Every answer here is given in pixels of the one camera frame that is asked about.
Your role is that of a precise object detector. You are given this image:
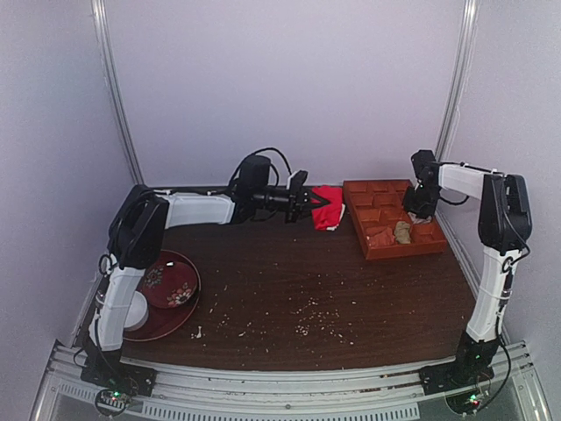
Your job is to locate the orange compartment tray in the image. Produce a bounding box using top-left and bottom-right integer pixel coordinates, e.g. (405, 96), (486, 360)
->
(343, 180), (447, 260)

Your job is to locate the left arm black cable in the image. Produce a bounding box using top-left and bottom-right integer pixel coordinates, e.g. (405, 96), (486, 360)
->
(227, 146), (295, 189)

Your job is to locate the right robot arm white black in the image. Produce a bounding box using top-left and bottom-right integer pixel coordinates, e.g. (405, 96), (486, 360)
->
(402, 150), (532, 343)

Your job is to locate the left aluminium frame post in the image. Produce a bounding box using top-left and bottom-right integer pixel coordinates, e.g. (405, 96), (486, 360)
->
(90, 0), (145, 184)

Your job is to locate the aluminium frame post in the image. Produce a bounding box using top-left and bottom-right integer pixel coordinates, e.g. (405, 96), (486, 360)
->
(90, 0), (145, 184)
(435, 0), (479, 161)

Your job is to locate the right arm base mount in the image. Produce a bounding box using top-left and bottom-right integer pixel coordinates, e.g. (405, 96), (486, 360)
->
(418, 339), (499, 396)

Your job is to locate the red floral plate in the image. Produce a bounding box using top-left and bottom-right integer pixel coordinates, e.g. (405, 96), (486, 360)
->
(140, 261), (198, 309)

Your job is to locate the large dark red tray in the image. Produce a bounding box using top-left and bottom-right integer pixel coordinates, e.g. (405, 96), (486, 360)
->
(124, 249), (202, 342)

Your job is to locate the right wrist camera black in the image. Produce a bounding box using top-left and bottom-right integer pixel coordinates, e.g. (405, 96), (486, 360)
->
(411, 149), (439, 182)

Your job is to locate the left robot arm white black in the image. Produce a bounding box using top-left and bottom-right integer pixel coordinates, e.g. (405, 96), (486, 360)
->
(87, 168), (344, 353)

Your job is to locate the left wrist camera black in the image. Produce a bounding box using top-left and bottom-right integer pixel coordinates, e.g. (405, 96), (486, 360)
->
(237, 154), (272, 195)

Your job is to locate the red white underwear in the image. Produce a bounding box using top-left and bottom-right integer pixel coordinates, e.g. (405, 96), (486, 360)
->
(311, 185), (345, 232)

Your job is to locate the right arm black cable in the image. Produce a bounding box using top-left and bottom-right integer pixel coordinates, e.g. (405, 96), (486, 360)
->
(475, 245), (531, 411)

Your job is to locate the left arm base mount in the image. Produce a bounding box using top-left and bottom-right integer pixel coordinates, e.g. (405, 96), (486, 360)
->
(81, 353), (157, 397)

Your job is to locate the right aluminium frame post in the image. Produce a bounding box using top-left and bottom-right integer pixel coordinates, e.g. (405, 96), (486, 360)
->
(435, 0), (479, 161)

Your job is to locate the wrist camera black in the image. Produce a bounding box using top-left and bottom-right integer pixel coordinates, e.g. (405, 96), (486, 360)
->
(237, 154), (272, 195)
(411, 149), (439, 182)

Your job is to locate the white round cup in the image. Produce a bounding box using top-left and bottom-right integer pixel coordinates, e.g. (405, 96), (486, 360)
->
(124, 291), (148, 332)

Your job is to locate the orange rolled cloth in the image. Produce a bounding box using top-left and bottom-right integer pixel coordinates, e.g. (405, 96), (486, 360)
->
(366, 226), (396, 248)

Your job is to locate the olive rolled cloth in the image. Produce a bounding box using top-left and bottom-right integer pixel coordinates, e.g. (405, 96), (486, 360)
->
(394, 221), (411, 245)

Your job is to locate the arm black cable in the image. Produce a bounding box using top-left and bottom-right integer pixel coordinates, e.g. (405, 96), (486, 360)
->
(227, 146), (295, 189)
(475, 245), (531, 411)

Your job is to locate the aluminium front rail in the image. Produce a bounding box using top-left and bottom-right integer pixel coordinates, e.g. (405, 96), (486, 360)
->
(41, 339), (543, 421)

